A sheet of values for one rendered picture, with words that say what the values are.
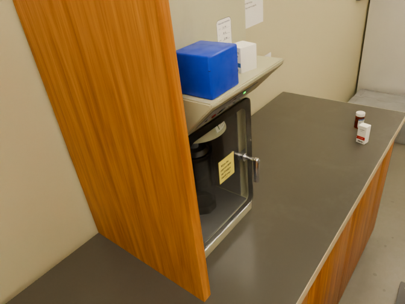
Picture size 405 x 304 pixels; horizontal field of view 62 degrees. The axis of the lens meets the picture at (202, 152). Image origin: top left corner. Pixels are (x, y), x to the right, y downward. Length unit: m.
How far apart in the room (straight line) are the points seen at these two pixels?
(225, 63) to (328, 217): 0.73
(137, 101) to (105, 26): 0.15
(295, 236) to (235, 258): 0.22
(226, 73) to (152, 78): 0.17
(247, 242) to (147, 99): 0.65
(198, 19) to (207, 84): 0.18
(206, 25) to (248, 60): 0.13
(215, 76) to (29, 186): 0.68
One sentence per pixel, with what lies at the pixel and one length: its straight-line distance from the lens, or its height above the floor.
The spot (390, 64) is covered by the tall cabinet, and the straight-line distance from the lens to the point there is 3.83.
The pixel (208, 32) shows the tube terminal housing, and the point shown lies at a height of 1.61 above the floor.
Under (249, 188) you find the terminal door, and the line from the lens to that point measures 1.16.
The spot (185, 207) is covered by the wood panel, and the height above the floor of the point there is 1.28.
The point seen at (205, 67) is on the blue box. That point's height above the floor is 1.58.
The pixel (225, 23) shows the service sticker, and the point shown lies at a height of 1.61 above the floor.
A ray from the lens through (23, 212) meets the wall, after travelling 1.15.
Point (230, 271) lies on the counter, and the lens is 1.07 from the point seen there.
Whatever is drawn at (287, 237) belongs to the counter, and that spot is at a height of 0.94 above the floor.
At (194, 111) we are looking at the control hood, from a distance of 0.71.
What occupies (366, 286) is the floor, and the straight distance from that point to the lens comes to 2.31.
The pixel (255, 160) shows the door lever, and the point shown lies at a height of 1.21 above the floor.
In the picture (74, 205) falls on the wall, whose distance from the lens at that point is 1.23.
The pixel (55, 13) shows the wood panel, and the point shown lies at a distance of 0.83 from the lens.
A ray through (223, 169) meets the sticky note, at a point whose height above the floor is 1.22.
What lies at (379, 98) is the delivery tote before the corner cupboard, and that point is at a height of 0.33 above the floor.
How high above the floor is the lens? 1.78
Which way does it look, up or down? 32 degrees down
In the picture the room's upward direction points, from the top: 7 degrees counter-clockwise
